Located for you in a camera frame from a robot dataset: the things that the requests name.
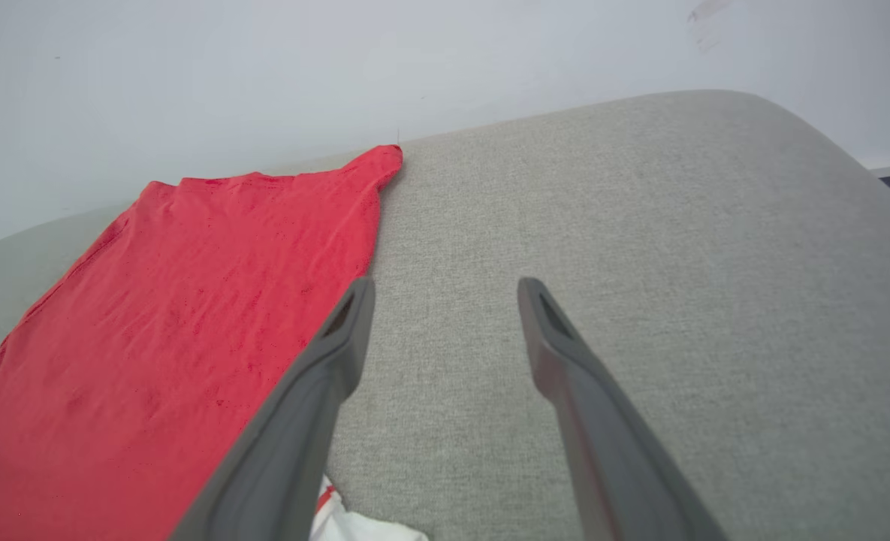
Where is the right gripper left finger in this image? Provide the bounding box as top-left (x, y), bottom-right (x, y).
top-left (170, 276), bottom-right (377, 541)

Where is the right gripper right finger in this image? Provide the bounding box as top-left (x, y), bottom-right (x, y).
top-left (517, 277), bottom-right (728, 541)

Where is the red and white shirt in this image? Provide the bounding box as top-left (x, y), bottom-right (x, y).
top-left (0, 144), bottom-right (430, 541)

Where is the grey fabric sofa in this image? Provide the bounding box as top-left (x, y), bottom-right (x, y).
top-left (0, 89), bottom-right (890, 541)

